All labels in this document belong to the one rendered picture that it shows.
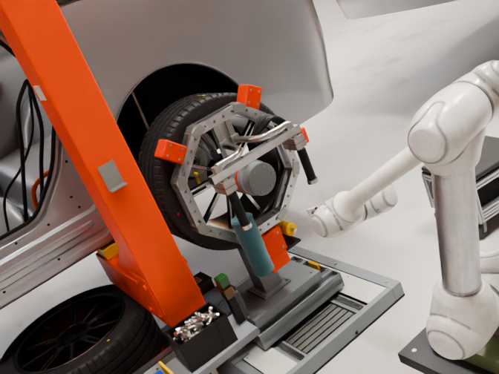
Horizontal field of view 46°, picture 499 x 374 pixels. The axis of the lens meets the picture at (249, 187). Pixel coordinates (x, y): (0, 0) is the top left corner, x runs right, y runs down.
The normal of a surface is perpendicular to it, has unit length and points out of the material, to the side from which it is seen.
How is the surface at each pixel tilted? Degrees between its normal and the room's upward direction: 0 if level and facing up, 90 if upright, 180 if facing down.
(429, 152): 83
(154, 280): 90
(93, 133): 90
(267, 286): 90
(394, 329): 0
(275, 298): 0
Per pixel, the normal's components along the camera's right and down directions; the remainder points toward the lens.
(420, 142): -0.69, 0.41
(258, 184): 0.54, 0.12
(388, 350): -0.37, -0.86
